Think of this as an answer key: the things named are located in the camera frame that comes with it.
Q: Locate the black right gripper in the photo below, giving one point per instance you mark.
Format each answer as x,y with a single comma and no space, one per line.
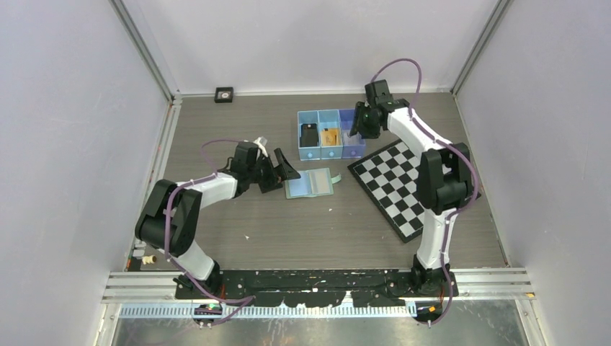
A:
357,126

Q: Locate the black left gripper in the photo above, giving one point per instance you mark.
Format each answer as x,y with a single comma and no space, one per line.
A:
284,171

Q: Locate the white patterned card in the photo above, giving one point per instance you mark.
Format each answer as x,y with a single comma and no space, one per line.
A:
349,140

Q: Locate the mint green card holder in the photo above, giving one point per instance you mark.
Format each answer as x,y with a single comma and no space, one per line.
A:
311,184

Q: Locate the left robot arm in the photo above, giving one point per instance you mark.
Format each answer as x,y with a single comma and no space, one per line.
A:
170,215

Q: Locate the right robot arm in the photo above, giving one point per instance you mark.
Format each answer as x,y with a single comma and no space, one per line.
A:
445,183

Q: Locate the black card in tray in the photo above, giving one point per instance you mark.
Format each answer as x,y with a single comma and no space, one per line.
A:
309,136

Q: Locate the orange card in tray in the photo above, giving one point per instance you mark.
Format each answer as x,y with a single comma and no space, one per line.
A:
330,137

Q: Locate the blue three-compartment tray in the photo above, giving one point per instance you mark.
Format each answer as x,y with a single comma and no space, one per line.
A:
341,119

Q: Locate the black white checkerboard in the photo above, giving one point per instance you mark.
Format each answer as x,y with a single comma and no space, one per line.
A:
388,178

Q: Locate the small black square box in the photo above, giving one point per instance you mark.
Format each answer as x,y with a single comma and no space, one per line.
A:
224,94

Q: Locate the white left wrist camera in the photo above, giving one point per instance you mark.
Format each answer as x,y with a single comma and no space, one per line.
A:
261,144

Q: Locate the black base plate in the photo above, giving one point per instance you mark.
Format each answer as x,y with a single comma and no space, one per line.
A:
325,288

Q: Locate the aluminium frame rail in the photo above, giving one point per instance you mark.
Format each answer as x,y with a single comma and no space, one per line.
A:
170,286

